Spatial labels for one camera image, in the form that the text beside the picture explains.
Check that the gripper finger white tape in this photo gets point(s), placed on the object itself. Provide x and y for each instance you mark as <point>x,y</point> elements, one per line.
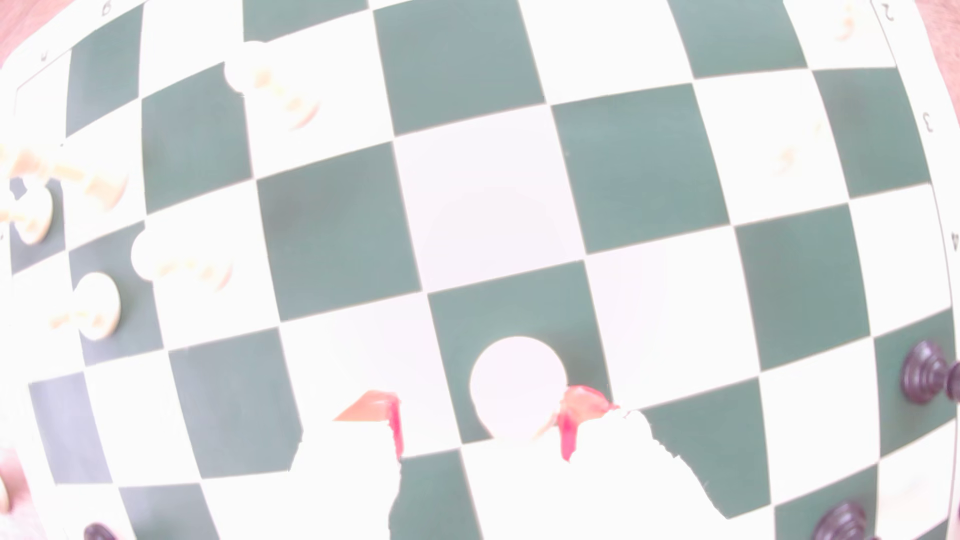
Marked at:
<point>352,480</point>
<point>630,480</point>

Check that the white chess pawn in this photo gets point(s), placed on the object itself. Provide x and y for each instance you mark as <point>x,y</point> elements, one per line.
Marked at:
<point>157,255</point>
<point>289,105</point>
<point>517,386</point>
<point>97,304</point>
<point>34,214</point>

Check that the black chess pawn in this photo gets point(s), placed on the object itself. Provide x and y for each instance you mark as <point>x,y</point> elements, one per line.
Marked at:
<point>99,533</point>
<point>844,523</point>
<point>926,371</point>

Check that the green and white chess mat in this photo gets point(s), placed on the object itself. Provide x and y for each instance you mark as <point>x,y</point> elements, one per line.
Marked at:
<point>487,195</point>

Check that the tall white chess bishop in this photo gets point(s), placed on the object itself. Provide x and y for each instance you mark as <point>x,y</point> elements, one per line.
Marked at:
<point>97,187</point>

